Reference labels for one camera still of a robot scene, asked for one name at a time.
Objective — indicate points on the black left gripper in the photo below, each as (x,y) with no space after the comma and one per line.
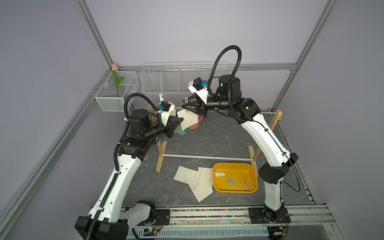
(173,124)

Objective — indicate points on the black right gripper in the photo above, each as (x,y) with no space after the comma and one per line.
(200,108)

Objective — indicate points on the white postcard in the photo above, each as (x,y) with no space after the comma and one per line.
(202,190)
(206,174)
(187,176)
(189,118)

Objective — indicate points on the white hooked clothespin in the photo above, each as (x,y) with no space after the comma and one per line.
(161,99)

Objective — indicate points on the green clothespin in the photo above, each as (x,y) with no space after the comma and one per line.
(230,181)

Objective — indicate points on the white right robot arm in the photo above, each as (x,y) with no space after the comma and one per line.
(274,209)

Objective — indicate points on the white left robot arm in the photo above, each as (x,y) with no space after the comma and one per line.
(106,221)

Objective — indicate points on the yellow plastic tray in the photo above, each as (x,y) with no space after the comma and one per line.
(235,171)

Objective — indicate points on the pink artificial tulip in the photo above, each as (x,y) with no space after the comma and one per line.
(117,79)

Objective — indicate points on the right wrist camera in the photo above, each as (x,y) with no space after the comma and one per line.
(200,88)

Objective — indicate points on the white wire wall shelf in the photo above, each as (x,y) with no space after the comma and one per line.
(173,77)

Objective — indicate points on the white mesh wall basket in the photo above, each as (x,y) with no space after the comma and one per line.
(115,90)

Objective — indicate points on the wooden drying rack frame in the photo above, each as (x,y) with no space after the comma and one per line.
(250,117)

